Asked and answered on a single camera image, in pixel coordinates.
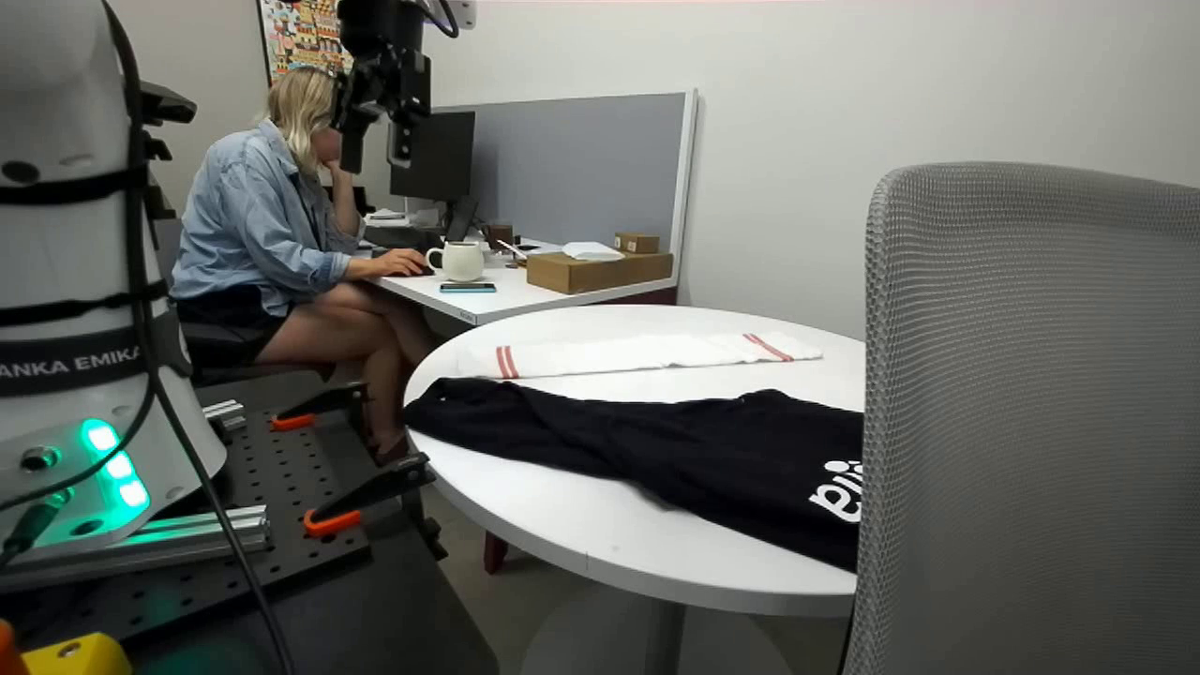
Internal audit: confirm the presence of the white towel with red stripes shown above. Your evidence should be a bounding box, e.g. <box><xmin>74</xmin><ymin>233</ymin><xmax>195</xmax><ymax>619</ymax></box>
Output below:
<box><xmin>449</xmin><ymin>329</ymin><xmax>822</xmax><ymax>381</ymax></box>

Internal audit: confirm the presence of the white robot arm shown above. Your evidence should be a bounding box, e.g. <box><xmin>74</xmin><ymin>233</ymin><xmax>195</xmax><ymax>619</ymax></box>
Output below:
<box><xmin>0</xmin><ymin>0</ymin><xmax>224</xmax><ymax>564</ymax></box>

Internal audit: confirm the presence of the flat cardboard box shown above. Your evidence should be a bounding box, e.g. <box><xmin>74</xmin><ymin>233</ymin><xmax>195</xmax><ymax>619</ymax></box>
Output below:
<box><xmin>524</xmin><ymin>251</ymin><xmax>676</xmax><ymax>294</ymax></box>

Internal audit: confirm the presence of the small cardboard box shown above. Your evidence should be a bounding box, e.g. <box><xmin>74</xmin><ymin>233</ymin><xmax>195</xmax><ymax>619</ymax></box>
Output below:
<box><xmin>616</xmin><ymin>233</ymin><xmax>659</xmax><ymax>256</ymax></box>

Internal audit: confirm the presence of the white round table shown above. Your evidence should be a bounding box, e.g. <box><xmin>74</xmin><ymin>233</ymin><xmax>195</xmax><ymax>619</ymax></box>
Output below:
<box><xmin>402</xmin><ymin>305</ymin><xmax>870</xmax><ymax>675</ymax></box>

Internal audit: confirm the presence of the white office desk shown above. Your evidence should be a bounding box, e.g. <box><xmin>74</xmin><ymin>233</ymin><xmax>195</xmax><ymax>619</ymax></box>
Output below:
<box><xmin>380</xmin><ymin>243</ymin><xmax>676</xmax><ymax>328</ymax></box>

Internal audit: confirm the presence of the grey desk partition panel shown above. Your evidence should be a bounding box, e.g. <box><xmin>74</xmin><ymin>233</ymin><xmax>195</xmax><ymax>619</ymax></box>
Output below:
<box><xmin>449</xmin><ymin>91</ymin><xmax>699</xmax><ymax>256</ymax></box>

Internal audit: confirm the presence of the black t-shirt with white print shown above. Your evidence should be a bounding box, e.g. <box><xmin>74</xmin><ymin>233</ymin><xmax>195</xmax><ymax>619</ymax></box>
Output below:
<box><xmin>405</xmin><ymin>379</ymin><xmax>861</xmax><ymax>569</ymax></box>

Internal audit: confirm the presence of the orange black clamp near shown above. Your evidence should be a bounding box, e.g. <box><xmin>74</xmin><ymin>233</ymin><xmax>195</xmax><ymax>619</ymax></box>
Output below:
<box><xmin>299</xmin><ymin>459</ymin><xmax>434</xmax><ymax>541</ymax></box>

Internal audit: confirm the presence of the orange black clamp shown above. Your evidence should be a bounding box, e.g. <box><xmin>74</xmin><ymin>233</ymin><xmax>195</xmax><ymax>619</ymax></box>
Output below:
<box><xmin>271</xmin><ymin>381</ymin><xmax>364</xmax><ymax>430</ymax></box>
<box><xmin>299</xmin><ymin>459</ymin><xmax>434</xmax><ymax>541</ymax></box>

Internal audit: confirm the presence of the black computer monitor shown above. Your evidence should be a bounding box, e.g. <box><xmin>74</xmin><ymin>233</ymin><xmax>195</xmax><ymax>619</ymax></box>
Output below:
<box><xmin>391</xmin><ymin>113</ymin><xmax>476</xmax><ymax>203</ymax></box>

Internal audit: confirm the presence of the orange black clamp far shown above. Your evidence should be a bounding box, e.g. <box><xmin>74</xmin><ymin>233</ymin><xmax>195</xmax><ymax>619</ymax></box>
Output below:
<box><xmin>271</xmin><ymin>381</ymin><xmax>364</xmax><ymax>430</ymax></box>

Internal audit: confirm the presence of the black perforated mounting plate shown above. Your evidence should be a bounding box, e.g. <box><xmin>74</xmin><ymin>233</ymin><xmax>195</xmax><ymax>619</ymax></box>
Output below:
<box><xmin>0</xmin><ymin>419</ymin><xmax>441</xmax><ymax>653</ymax></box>

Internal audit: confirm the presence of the seated person in denim shirt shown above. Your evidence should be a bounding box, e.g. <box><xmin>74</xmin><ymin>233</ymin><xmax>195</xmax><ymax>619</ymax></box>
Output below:
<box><xmin>167</xmin><ymin>69</ymin><xmax>427</xmax><ymax>459</ymax></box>

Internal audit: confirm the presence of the dark office chair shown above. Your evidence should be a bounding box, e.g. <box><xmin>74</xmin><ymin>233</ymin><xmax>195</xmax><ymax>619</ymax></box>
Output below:
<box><xmin>185</xmin><ymin>323</ymin><xmax>281</xmax><ymax>381</ymax></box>

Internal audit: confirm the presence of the grey mesh office chair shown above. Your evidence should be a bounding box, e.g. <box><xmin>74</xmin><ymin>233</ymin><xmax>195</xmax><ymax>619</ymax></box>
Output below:
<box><xmin>845</xmin><ymin>163</ymin><xmax>1200</xmax><ymax>675</ymax></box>

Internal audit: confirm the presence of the yellow device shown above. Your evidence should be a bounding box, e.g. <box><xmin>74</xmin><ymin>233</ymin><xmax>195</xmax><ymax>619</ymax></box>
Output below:
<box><xmin>24</xmin><ymin>634</ymin><xmax>135</xmax><ymax>675</ymax></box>

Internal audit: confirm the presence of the colourful wall poster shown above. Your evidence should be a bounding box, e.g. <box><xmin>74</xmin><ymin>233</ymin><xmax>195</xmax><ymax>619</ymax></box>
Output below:
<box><xmin>256</xmin><ymin>0</ymin><xmax>351</xmax><ymax>78</ymax></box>

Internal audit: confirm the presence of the silver metal rail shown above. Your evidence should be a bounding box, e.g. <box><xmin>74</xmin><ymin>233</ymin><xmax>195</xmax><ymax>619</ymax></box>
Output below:
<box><xmin>122</xmin><ymin>503</ymin><xmax>271</xmax><ymax>548</ymax></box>

